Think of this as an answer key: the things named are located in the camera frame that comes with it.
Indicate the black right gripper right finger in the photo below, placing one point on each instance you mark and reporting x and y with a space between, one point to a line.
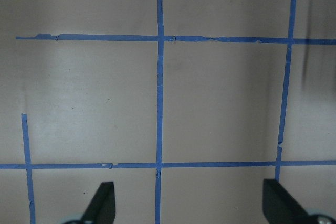
279 207

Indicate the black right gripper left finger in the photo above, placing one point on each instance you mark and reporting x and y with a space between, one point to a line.
102 207

